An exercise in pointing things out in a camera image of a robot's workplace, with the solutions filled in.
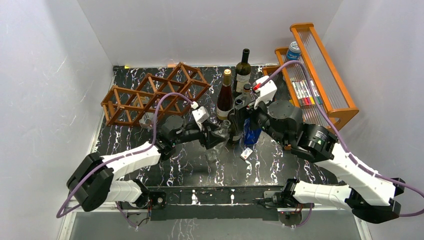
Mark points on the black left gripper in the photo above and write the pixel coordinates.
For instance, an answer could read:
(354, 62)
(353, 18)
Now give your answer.
(212, 139)

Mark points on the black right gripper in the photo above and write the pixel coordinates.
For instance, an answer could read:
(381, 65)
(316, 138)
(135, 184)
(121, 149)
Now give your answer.
(252, 112)

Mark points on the blue labelled plastic bottle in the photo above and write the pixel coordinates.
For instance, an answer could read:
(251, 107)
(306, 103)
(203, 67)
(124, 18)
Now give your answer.
(251, 133)

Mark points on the clear glass corked bottle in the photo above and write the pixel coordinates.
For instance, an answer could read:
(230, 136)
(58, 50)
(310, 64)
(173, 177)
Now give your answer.
(246, 95)

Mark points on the silver-capped dark wine bottle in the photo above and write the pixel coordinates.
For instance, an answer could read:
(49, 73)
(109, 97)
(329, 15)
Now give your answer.
(235, 130)

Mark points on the gold-capped red wine bottle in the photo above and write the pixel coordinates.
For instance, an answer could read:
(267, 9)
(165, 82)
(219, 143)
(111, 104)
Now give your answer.
(225, 100)

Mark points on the dark green wine bottle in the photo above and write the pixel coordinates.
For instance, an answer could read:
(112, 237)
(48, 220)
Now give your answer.
(242, 74)

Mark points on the brown wooden wine rack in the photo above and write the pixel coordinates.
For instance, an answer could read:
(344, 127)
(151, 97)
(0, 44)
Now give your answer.
(126, 106)

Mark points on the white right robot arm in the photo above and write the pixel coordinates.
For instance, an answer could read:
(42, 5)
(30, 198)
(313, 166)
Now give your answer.
(366, 196)

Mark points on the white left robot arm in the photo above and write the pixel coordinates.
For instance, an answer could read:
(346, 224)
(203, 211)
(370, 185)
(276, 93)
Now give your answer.
(97, 179)

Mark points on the small white box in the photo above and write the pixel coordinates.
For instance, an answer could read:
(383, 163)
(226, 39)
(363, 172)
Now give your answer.
(246, 153)

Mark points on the row of coloured markers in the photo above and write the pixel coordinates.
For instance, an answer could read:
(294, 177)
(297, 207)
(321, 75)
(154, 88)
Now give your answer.
(306, 92)

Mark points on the orange wooden display shelf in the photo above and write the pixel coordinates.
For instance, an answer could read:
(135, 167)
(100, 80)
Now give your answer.
(329, 91)

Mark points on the blue lidded small jar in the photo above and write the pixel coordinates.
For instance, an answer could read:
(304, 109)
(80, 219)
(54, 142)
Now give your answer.
(293, 52)

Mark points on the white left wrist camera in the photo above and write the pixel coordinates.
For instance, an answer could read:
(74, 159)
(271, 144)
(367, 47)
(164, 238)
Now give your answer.
(200, 114)

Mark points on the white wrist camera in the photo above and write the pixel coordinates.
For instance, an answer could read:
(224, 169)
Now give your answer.
(265, 90)
(200, 114)

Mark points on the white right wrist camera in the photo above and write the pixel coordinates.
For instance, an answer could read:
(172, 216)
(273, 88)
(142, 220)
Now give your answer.
(265, 90)

